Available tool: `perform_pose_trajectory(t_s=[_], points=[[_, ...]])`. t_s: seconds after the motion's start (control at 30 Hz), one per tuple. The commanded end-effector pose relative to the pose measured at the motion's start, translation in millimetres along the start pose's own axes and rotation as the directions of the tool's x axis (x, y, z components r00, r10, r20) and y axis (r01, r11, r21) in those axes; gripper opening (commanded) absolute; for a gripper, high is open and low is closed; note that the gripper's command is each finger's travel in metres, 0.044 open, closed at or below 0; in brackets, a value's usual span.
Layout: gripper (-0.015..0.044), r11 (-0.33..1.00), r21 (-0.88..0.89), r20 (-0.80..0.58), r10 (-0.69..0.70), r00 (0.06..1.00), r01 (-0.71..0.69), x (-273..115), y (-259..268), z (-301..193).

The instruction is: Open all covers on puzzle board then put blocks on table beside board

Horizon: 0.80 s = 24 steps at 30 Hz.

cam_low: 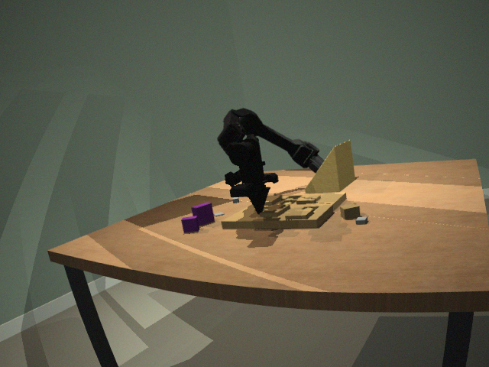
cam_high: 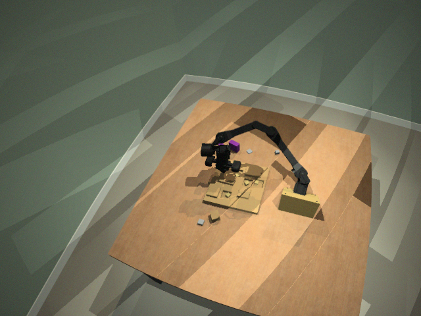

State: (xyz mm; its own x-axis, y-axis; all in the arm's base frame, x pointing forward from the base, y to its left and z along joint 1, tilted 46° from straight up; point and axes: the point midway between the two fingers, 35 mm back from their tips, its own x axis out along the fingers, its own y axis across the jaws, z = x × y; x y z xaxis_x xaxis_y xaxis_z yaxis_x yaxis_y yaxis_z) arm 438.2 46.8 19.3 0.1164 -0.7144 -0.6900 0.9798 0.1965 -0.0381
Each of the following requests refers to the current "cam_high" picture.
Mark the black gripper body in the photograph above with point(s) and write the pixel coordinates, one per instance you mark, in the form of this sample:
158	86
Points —
223	163

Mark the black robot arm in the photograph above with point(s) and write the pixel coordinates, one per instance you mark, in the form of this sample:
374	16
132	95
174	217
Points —
222	151

